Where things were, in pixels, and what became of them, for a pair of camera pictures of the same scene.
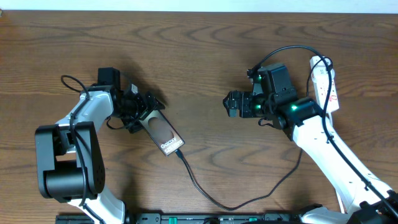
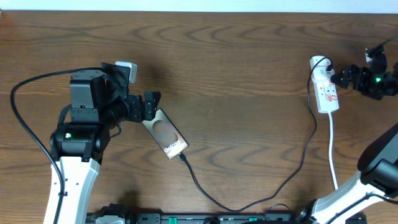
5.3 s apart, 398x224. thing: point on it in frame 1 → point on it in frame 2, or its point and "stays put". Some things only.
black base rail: (195, 218) stays put
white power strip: (320, 76) stays put
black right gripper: (245, 97) → (360, 83)
